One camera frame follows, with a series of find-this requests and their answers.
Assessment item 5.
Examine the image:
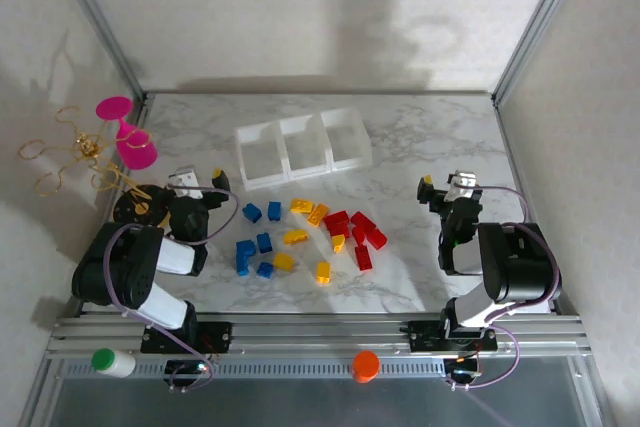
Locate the blue L-shaped lego brick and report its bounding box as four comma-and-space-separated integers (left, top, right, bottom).
235, 240, 257, 277

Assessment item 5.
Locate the slotted grey cable tray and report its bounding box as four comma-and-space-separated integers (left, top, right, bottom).
59, 359, 446, 379

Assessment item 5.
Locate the gold wire stand black base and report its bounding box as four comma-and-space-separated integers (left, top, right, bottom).
18, 105, 174, 238

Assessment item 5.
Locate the aluminium frame post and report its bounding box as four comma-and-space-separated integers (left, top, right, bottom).
492, 0, 594, 101
47, 0, 149, 101

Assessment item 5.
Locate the pink plastic wine glass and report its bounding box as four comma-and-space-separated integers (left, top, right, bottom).
95, 95, 160, 171

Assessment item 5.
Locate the small controller board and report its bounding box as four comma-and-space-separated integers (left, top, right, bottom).
164, 359, 211, 388
444, 356, 481, 383

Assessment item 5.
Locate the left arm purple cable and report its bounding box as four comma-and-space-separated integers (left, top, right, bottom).
104, 185, 241, 393

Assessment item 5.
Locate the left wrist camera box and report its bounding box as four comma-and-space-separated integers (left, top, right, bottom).
168, 164, 202, 200

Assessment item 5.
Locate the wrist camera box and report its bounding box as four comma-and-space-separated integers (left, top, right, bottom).
446, 170, 479, 201
168, 164, 202, 200

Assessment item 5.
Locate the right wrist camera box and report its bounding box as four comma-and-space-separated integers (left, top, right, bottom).
446, 170, 479, 201

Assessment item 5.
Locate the white bottle green cap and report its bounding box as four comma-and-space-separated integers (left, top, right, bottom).
90, 347, 137, 379

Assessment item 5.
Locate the orange cap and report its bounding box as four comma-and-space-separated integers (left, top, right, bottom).
351, 350, 381, 384

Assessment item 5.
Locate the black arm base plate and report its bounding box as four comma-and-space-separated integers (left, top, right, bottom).
140, 321, 234, 354
407, 319, 499, 353

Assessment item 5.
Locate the aluminium mounting rail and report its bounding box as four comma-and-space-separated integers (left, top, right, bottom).
47, 314, 591, 362

